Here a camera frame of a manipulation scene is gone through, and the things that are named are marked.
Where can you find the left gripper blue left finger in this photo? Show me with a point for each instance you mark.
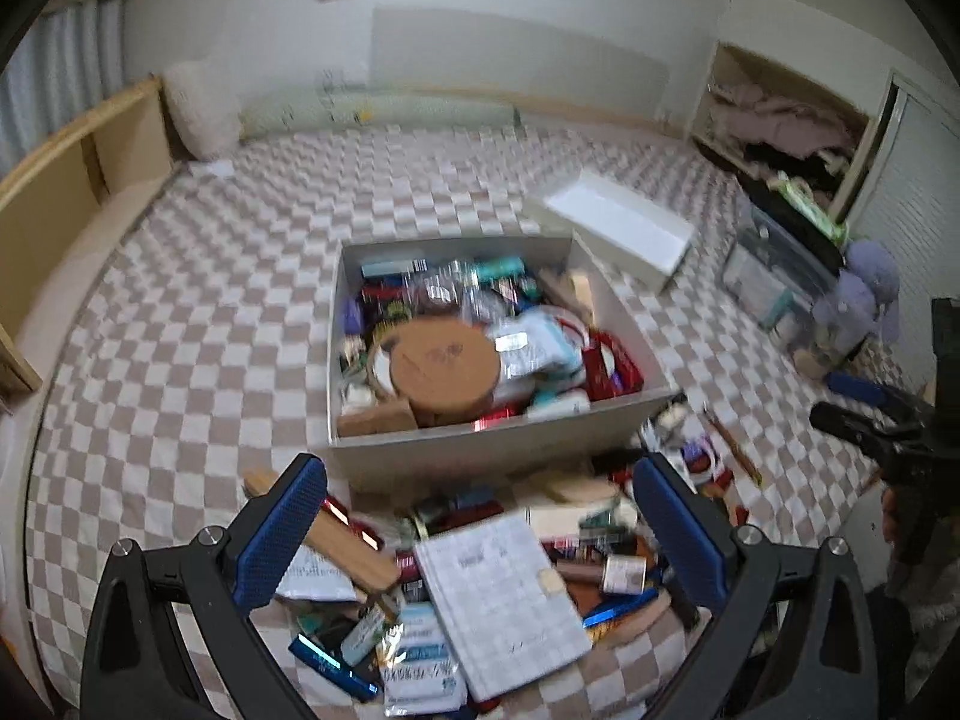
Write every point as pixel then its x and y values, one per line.
pixel 136 664

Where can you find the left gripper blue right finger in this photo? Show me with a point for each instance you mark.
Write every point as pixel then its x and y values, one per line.
pixel 790 634

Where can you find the blue white medicine pouch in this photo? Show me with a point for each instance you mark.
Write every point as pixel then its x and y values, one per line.
pixel 419 672

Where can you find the purple plush toy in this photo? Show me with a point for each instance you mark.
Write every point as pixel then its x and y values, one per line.
pixel 865 295

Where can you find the long wooden block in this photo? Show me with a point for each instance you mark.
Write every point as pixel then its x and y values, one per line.
pixel 330 532

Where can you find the clear plastic storage bin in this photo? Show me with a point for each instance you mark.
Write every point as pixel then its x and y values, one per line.
pixel 772 275

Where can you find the white grid notebook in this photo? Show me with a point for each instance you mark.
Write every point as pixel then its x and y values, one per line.
pixel 502 604

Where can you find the brown white checkered bedsheet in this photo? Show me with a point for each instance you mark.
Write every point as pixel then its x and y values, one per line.
pixel 202 351

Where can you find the brown cardboard small box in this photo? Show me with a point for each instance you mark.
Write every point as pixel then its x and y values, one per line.
pixel 393 416

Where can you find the white box lid tray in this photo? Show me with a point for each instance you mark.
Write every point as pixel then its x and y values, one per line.
pixel 621 225

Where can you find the wooden wardrobe with clothes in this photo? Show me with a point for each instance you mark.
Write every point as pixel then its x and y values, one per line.
pixel 766 121

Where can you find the round cork coaster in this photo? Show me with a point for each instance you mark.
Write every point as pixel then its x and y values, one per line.
pixel 444 368

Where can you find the large white cardboard box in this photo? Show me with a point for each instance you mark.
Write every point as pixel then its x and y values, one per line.
pixel 577 375

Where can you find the wooden bedside shelf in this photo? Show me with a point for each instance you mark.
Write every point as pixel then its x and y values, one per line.
pixel 50 197

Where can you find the teal cosmetic tube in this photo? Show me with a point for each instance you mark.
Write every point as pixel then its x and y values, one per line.
pixel 488 271

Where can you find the white fluffy pillow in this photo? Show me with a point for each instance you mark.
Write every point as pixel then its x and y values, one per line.
pixel 203 108

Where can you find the green dotted long pillow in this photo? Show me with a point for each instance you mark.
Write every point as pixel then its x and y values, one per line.
pixel 309 109

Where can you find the grey curtain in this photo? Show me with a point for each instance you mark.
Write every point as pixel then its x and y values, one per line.
pixel 69 61

